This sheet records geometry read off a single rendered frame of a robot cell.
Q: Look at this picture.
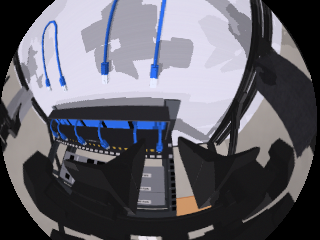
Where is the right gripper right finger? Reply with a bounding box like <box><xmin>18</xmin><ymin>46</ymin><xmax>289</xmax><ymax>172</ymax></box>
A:
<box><xmin>177</xmin><ymin>136</ymin><xmax>260</xmax><ymax>209</ymax></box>

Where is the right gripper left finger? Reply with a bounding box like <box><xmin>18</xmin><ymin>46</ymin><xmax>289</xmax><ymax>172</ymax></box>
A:
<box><xmin>63</xmin><ymin>138</ymin><xmax>146</xmax><ymax>215</ymax></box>

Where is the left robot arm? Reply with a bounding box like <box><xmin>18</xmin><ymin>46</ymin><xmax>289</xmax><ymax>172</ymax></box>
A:
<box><xmin>0</xmin><ymin>122</ymin><xmax>10</xmax><ymax>153</ymax></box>

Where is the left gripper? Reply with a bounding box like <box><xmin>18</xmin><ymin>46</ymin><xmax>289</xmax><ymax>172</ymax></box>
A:
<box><xmin>0</xmin><ymin>75</ymin><xmax>22</xmax><ymax>138</ymax></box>

